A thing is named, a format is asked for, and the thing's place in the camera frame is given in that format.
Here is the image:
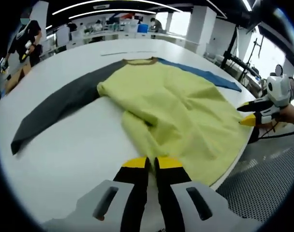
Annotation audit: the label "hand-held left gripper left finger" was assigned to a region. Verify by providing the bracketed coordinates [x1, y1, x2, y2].
[42, 156, 151, 232]

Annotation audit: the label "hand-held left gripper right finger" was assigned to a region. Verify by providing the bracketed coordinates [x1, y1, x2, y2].
[153, 156, 256, 232]

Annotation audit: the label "yellow garment grey blue sleeves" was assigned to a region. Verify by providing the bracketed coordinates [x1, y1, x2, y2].
[11, 57, 256, 191]

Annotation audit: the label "black tripod stand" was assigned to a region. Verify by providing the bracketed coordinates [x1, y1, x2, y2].
[219, 24, 241, 71]

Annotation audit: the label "black studio light panel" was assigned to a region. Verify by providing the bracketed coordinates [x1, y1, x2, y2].
[243, 0, 278, 32]

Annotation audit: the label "white square pillar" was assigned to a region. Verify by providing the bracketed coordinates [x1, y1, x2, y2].
[185, 4, 217, 51]

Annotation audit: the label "white flat strip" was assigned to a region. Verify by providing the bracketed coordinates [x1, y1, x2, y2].
[100, 50, 157, 57]

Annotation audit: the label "white counter row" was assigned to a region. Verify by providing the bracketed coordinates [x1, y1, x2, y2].
[40, 29, 193, 49]

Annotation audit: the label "white tall cabinet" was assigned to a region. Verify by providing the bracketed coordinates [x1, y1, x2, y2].
[57, 25, 70, 46]

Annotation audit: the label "white neck device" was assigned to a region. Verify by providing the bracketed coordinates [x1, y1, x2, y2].
[16, 26, 29, 41]

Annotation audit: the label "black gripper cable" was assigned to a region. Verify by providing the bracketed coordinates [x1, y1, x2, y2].
[257, 119, 294, 140]

